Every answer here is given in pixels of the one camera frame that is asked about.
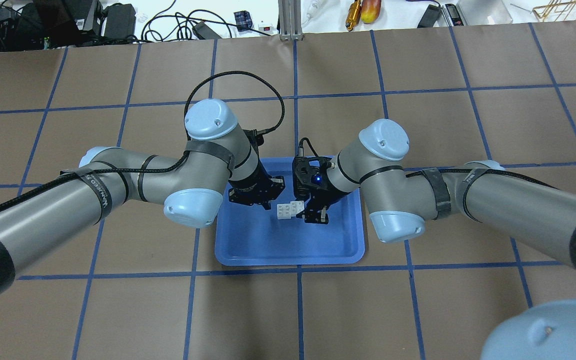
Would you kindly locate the red yellow mango toy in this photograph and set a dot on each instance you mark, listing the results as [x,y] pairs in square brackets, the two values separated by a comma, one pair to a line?
[370,11]

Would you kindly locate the white block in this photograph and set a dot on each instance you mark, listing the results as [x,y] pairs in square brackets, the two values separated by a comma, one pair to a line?
[296,207]
[285,211]

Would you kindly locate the black laptop adapter brick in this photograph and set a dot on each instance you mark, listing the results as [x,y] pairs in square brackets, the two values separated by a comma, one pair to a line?
[120,21]

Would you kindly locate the black power adapter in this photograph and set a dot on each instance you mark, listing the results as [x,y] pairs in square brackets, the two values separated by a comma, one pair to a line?
[430,16]

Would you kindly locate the blue plastic tray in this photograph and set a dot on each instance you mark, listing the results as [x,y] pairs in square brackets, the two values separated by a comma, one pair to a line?
[253,236]

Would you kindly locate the aluminium frame post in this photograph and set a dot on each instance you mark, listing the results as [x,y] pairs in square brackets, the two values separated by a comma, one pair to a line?
[290,20]

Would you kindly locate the gold wire rack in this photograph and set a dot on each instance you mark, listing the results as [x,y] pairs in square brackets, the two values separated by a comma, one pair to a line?
[556,11]

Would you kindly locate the small blue black device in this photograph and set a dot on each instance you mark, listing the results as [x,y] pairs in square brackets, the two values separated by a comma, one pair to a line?
[243,21]

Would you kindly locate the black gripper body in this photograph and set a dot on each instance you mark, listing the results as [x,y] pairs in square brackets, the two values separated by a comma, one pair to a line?
[254,186]

